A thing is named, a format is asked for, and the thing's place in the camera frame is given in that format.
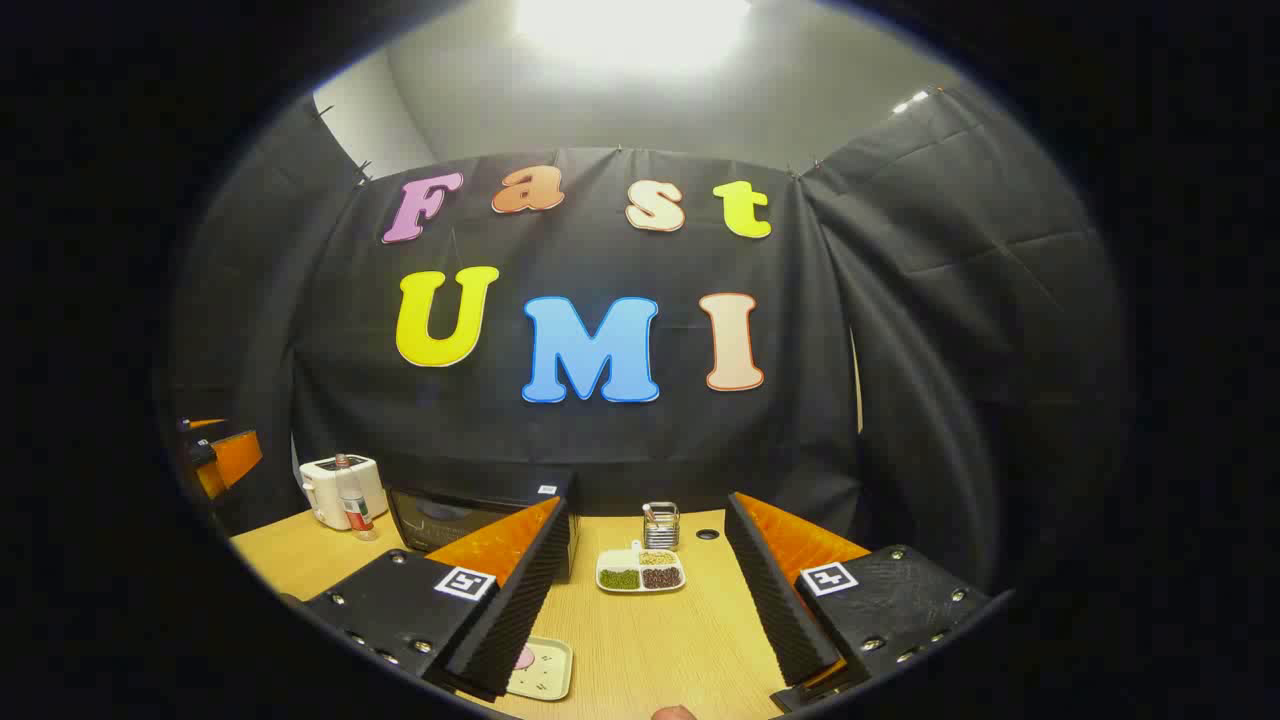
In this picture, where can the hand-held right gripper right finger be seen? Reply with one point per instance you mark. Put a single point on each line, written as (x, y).
(770, 600)

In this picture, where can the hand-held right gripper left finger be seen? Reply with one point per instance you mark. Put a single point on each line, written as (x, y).
(520, 610)

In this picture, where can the metal mesh utensil holder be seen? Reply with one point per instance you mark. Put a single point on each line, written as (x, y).
(662, 525)

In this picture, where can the black backdrop cloth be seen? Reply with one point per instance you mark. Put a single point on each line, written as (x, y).
(600, 450)

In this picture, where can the red beans pile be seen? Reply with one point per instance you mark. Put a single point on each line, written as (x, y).
(661, 577)

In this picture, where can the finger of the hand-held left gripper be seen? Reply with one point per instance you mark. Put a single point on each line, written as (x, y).
(238, 458)
(205, 424)

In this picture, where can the white divided dish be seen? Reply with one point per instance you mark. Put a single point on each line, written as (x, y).
(615, 559)

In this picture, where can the green mung beans pile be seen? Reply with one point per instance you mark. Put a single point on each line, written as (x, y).
(619, 578)

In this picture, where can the pink ham slice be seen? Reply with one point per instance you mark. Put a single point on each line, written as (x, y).
(524, 658)

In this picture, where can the small ceiling light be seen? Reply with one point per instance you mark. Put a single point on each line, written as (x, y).
(910, 100)

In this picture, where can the cream square plate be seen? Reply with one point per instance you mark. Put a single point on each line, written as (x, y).
(548, 670)

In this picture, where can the yellow soybeans pile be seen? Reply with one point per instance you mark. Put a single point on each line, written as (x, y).
(657, 557)

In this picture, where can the bright ceiling light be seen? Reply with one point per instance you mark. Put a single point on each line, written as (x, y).
(630, 30)

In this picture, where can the black electric oven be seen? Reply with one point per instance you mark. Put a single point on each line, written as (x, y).
(450, 515)

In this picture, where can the white toaster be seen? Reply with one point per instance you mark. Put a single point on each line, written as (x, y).
(320, 490)

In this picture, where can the clear bottle with red label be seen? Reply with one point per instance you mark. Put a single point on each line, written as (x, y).
(355, 510)

